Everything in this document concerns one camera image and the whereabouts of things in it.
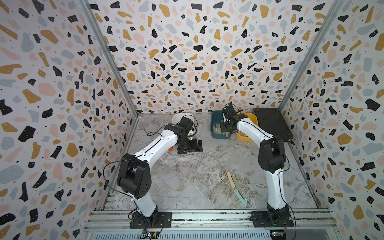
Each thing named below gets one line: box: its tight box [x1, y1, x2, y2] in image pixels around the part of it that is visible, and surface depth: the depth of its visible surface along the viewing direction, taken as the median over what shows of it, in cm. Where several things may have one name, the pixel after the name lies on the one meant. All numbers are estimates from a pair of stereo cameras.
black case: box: [253, 108, 294, 142], surface depth 114 cm
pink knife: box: [227, 171, 236, 189], surface depth 89 cm
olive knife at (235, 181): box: [231, 173, 241, 190], surface depth 89 cm
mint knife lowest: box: [233, 189, 248, 206], surface depth 83 cm
